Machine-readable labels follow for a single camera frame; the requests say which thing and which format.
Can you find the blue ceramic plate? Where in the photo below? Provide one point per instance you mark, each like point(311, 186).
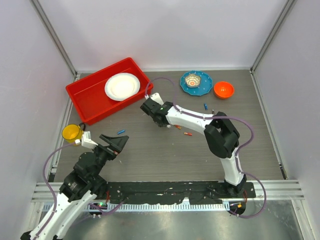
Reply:
point(204, 88)

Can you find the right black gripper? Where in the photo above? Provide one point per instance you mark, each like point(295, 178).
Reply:
point(162, 125)

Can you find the small patterned flower bowl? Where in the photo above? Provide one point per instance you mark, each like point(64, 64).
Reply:
point(192, 80)

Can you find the white slotted cable duct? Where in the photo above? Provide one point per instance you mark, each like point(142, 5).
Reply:
point(185, 206)

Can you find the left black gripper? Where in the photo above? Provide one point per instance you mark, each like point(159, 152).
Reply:
point(116, 143)

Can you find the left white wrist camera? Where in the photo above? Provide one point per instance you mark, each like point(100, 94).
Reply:
point(85, 140)

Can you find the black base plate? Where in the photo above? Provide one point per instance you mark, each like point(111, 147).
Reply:
point(172, 192)

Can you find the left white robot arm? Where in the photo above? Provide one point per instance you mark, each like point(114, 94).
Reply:
point(83, 185)

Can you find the red plastic bin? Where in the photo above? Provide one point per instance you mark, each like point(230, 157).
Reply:
point(88, 94)

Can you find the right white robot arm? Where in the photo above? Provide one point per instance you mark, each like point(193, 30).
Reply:
point(221, 136)

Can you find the orange plastic bowl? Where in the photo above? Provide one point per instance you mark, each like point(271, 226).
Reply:
point(223, 90)

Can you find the white paper plate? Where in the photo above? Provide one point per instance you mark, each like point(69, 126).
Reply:
point(122, 86)

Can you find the blue battery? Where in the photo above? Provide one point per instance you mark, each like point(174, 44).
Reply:
point(205, 106)

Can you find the yellow plastic mug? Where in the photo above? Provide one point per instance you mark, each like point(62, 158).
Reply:
point(72, 133)

